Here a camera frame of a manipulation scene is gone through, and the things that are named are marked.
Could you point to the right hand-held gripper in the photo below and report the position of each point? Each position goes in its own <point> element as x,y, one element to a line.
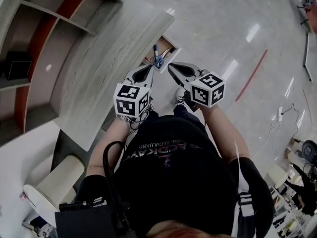
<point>208,90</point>

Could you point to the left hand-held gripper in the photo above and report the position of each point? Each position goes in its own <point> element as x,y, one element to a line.
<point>130,99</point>

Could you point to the drawer with pens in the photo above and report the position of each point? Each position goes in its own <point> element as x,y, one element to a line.
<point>171,56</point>

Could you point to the blue marker pen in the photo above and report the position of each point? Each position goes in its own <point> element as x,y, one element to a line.
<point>156,49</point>

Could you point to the person's right forearm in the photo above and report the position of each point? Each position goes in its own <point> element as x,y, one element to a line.
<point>223,133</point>

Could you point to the person's left forearm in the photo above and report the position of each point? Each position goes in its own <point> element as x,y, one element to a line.
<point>106,137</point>

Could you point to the person's right white shoe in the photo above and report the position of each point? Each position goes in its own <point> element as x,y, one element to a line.
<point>180,97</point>

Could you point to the person's right leg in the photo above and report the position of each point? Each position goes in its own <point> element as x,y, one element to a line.
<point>187,111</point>

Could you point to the person's black shirt torso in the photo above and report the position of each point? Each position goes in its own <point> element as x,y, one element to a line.
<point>178,172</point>

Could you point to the grey wooden shelf unit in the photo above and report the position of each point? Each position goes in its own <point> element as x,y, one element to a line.
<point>49,41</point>

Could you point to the white round ribbed table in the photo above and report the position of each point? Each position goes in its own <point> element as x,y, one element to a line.
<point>62,177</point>

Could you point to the white power strip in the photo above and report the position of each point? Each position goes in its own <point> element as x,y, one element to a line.
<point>280,113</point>

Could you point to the black equipment box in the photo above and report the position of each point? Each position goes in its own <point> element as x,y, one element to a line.
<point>81,222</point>

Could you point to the small pink object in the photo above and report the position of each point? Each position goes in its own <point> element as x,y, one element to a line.
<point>23,196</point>

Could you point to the round black device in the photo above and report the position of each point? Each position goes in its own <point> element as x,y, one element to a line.
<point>309,150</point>

